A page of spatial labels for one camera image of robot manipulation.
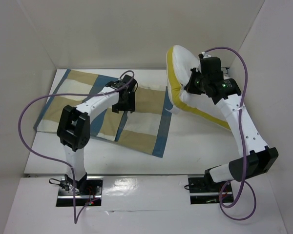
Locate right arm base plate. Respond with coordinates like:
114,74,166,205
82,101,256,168
184,176,224,205

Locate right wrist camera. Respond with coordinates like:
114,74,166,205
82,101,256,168
200,57,222,75

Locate aluminium frame rail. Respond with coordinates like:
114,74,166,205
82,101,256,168
222,67,229,74

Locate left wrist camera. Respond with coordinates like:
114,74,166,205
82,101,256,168
119,75,132,86

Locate blue beige checked pillowcase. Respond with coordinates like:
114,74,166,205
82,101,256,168
34,70,172,157

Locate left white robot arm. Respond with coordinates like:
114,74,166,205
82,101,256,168
57,76,138,195

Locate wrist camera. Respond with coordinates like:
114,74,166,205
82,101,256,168
119,75,132,86
200,57,222,75

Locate white pillow yellow edge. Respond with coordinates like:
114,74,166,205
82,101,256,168
166,45,230,130

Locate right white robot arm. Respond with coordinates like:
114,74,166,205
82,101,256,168
185,68,279,191

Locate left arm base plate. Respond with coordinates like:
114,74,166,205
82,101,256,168
56,178,103,207

